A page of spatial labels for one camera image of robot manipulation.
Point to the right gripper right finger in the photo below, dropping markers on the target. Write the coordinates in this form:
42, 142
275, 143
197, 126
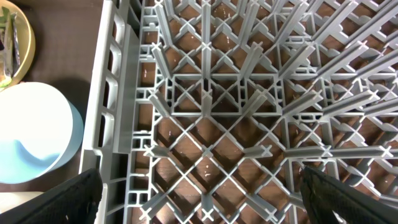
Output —
326, 198

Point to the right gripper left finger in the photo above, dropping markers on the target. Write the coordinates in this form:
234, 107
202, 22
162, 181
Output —
74, 201

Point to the grey dishwasher rack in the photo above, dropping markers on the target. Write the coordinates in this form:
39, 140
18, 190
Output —
208, 111

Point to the light blue bowl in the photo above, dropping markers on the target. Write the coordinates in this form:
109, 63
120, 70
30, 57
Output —
41, 130

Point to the brown serving tray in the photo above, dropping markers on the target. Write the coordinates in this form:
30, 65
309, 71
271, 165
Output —
65, 39

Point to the yellow plate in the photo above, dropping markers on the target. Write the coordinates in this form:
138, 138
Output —
26, 40

